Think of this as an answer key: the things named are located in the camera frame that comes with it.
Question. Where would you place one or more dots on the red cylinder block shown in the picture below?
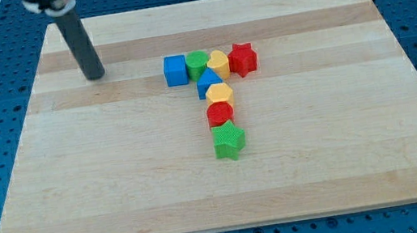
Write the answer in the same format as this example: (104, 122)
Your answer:
(219, 113)

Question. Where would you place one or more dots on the green cylinder block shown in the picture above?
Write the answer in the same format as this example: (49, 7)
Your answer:
(196, 64)

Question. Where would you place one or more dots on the yellow heart block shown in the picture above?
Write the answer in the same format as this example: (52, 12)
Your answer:
(219, 63)

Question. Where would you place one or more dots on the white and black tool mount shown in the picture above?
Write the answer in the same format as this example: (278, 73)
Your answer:
(52, 8)

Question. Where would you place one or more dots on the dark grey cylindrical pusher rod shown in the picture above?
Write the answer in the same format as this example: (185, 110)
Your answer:
(80, 45)

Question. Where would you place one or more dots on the yellow hexagon block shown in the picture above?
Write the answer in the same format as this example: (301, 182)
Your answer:
(220, 92)

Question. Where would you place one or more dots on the light wooden board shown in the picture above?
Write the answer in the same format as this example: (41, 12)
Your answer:
(329, 115)

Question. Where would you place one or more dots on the blue triangle block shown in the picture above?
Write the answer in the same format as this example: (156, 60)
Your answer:
(207, 78)

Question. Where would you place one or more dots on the green star block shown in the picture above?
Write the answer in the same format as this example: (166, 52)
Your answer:
(229, 140)

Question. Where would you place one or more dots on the blue cube block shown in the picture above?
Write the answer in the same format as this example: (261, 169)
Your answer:
(175, 71)

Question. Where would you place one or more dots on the red star block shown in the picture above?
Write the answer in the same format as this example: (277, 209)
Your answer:
(242, 59)

